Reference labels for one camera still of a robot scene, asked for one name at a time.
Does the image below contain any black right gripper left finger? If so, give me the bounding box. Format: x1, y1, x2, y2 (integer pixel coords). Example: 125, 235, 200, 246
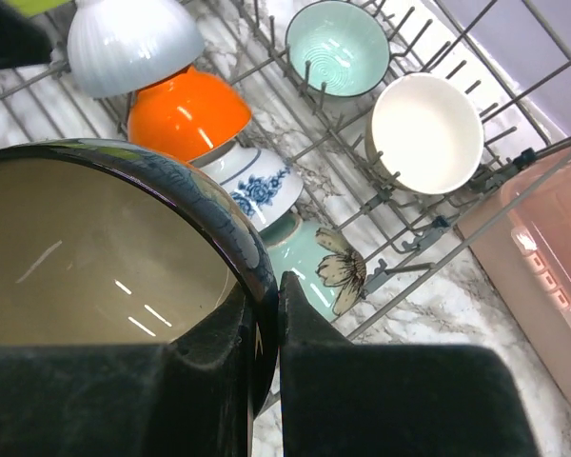
0, 288, 253, 456

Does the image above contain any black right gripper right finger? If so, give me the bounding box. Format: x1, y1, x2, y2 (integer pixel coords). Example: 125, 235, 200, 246
279, 272, 539, 456

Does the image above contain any celadon green bowl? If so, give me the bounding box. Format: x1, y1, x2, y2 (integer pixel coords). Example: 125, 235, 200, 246
261, 211, 366, 322

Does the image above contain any dark brown bowl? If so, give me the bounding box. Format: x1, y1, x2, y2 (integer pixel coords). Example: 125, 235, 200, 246
0, 138, 278, 408

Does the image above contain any blue floral bowl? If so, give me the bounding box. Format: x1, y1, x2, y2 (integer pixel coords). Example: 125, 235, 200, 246
192, 140, 304, 231

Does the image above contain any beige patterned bowl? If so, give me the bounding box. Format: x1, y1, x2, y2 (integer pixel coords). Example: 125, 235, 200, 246
364, 72, 484, 195

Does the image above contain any white round bowl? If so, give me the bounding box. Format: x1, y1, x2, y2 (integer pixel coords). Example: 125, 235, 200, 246
128, 65, 252, 162

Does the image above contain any grey bowl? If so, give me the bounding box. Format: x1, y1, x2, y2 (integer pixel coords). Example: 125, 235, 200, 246
67, 0, 205, 98

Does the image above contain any yellow-green bowl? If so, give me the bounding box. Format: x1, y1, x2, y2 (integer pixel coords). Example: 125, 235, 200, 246
6, 0, 69, 17

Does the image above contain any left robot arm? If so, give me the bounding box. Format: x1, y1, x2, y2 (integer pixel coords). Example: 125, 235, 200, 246
0, 1, 53, 70

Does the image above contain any grey wire dish rack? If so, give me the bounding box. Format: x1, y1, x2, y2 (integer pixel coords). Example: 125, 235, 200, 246
0, 0, 571, 342

